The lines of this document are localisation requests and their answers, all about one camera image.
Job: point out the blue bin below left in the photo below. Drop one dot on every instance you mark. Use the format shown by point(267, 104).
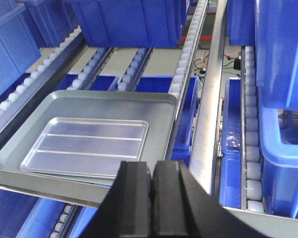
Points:
point(102, 83)

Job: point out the blue bin below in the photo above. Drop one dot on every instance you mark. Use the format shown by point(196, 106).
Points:
point(230, 145)
point(102, 83)
point(163, 106)

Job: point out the far left roller track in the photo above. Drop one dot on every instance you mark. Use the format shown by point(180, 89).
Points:
point(15, 90)

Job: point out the blue bin below centre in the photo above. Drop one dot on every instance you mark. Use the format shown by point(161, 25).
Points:
point(163, 106)

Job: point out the blue bin below right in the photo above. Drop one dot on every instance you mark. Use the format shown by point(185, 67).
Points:
point(230, 145)

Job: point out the blue bin upper left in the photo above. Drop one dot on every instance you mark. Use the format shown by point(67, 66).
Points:
point(25, 27)

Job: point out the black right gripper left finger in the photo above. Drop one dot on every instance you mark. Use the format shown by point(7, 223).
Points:
point(125, 210)

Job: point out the right white roller track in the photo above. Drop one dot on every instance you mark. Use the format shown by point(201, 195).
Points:
point(192, 38)

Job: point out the steel flow rack frame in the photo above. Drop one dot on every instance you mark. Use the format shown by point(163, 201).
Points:
point(205, 140)

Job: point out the left white roller track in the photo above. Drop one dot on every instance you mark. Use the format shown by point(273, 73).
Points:
point(86, 78)

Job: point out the far right roller track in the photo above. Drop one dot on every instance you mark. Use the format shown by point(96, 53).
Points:
point(251, 168)

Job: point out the blue bin right front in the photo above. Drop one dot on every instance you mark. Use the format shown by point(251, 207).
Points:
point(276, 30)

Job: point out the large grey tray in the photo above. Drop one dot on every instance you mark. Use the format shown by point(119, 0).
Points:
point(81, 104)

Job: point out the white roller track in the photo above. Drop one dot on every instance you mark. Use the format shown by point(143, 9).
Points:
point(135, 70)
point(192, 38)
point(86, 78)

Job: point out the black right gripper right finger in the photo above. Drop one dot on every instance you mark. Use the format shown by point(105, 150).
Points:
point(182, 209)

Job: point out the blue bin top centre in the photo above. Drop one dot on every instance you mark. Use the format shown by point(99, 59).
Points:
point(131, 23)

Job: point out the middle white roller track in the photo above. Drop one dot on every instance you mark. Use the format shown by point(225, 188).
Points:
point(135, 70)

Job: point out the small silver ribbed tray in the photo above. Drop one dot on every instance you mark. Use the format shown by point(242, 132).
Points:
point(82, 147)

